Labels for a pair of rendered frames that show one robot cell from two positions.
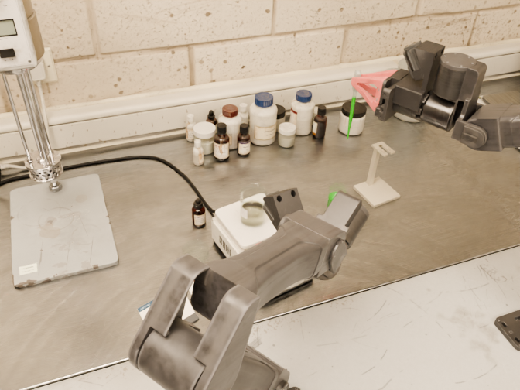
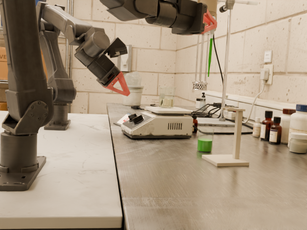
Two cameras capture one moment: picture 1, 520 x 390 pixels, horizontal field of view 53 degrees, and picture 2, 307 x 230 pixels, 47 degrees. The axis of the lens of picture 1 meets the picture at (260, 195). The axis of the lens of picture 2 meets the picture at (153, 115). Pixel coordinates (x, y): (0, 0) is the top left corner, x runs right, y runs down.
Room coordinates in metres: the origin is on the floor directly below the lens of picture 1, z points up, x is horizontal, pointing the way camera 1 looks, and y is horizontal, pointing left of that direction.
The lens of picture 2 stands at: (1.00, -1.11, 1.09)
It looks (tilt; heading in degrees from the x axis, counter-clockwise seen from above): 6 degrees down; 104
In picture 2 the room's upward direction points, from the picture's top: 3 degrees clockwise
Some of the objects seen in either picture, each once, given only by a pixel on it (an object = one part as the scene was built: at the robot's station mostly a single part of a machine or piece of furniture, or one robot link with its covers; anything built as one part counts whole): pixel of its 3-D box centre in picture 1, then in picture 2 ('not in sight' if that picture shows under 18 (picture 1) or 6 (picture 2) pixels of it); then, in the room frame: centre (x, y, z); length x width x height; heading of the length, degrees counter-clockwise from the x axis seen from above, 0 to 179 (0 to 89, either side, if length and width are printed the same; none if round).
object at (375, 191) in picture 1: (381, 172); (226, 134); (0.96, -0.28, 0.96); 0.08 x 0.08 x 0.13; 31
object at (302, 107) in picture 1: (302, 111); not in sight; (1.22, -0.10, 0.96); 0.06 x 0.06 x 0.11
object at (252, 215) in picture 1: (253, 205); (167, 97); (0.76, 0.01, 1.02); 0.06 x 0.05 x 0.08; 166
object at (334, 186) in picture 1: (336, 197); (205, 139); (0.91, -0.18, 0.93); 0.04 x 0.04 x 0.06
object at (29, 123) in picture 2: not in sight; (23, 116); (0.61, -0.54, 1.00); 0.09 x 0.06 x 0.06; 142
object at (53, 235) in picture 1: (60, 224); (195, 121); (0.80, 0.42, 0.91); 0.30 x 0.20 x 0.01; 23
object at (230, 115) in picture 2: not in sight; (222, 111); (0.89, 0.81, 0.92); 0.40 x 0.06 x 0.04; 113
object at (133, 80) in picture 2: not in sight; (132, 88); (0.31, 1.01, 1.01); 0.14 x 0.14 x 0.21
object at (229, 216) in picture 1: (253, 219); (167, 109); (0.76, 0.01, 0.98); 0.12 x 0.12 x 0.01; 34
